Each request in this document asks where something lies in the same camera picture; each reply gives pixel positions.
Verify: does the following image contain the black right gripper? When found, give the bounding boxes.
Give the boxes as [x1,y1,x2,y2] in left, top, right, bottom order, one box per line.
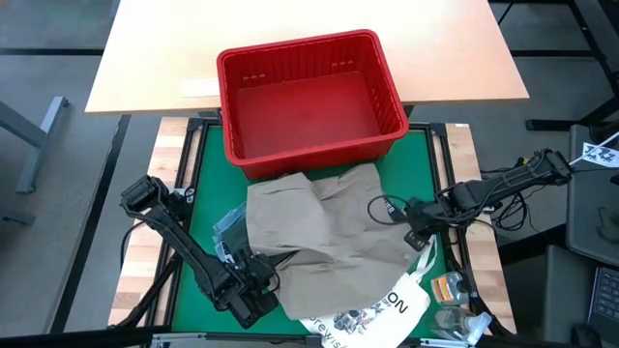
[401,195,460,252]

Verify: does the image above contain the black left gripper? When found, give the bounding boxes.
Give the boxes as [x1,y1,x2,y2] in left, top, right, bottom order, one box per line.
[212,250,282,330]

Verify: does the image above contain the light blue denim jeans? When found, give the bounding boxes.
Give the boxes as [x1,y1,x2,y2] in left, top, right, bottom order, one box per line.
[212,201,249,255]

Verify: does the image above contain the khaki garment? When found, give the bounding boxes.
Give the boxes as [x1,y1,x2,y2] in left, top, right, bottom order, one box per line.
[245,162,422,321]

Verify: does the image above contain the white printed t-shirt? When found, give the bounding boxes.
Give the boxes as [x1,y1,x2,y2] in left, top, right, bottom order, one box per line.
[299,236,439,348]

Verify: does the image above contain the red fabric laundry bin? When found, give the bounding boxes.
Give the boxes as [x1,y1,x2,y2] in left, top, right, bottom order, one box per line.
[216,28,411,181]

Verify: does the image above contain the orange label sanitizer bottle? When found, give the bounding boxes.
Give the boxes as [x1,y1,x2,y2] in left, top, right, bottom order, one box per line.
[431,271,478,305]

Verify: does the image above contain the clear spray bottle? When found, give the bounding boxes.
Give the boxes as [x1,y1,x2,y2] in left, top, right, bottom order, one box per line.
[432,306,493,345]

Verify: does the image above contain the black stand strut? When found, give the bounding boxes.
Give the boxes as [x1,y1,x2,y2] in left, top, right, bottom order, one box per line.
[0,236,188,348]

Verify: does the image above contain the dark grey cabinet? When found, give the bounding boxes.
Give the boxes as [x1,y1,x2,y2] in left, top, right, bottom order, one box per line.
[502,244,596,348]

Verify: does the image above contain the grey plastic case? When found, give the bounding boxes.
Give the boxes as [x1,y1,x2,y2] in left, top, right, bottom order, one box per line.
[565,124,619,267]

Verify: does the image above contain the white label strip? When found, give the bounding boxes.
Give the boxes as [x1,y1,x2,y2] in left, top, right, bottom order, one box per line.
[177,78,221,99]

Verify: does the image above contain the white patterned tag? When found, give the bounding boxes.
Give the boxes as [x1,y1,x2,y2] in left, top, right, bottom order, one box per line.
[570,130,619,169]

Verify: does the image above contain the black computer mouse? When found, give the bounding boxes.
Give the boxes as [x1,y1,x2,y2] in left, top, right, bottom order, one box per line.
[570,323,604,348]

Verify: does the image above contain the laptop keyboard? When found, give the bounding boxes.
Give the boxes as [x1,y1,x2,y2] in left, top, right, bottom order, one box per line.
[587,265,619,334]

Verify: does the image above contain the black metal desk leg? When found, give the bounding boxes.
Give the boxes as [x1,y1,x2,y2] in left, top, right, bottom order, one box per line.
[487,0,619,131]

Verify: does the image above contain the light wooden desk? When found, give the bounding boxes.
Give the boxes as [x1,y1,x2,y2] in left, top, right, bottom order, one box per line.
[85,0,531,116]

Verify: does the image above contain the grey metal desk leg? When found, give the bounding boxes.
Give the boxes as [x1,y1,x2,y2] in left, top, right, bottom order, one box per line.
[0,95,72,194]

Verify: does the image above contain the black metal table frame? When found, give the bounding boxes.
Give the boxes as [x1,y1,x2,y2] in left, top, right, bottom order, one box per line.
[144,118,485,348]

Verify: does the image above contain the black cable bundle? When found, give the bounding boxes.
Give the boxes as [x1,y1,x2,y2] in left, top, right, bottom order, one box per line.
[481,166,533,233]

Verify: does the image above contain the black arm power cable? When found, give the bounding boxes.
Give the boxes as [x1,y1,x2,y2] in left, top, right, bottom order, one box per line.
[119,219,146,272]

